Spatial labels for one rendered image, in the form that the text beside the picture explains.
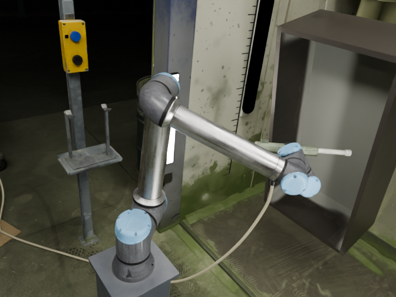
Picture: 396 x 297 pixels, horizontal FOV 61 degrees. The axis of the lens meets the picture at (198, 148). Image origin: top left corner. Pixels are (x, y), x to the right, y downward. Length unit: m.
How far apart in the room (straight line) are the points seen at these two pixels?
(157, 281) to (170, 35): 1.28
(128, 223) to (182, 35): 1.11
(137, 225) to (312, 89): 1.33
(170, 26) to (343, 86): 1.01
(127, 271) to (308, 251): 1.58
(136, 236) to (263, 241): 1.47
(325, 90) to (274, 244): 1.23
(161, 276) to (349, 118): 1.34
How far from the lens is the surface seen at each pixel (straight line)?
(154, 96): 1.16
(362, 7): 2.96
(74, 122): 2.12
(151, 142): 1.37
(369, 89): 2.01
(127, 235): 1.43
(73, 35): 1.89
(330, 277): 2.67
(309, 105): 2.25
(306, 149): 1.69
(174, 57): 2.03
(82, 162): 2.06
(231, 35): 2.28
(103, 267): 1.66
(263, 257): 2.61
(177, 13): 1.99
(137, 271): 1.57
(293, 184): 1.19
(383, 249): 3.01
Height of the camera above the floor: 1.89
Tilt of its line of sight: 30 degrees down
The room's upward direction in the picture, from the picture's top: 6 degrees clockwise
